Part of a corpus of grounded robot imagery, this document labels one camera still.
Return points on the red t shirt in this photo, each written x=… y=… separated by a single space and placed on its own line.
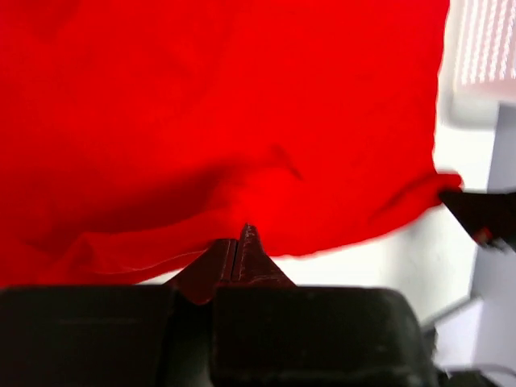
x=135 y=133

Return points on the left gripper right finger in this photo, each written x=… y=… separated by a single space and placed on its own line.
x=268 y=332

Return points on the white plastic basket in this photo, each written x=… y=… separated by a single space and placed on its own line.
x=480 y=44

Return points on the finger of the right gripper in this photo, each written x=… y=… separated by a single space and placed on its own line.
x=488 y=218

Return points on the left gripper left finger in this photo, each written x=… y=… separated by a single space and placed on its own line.
x=113 y=335

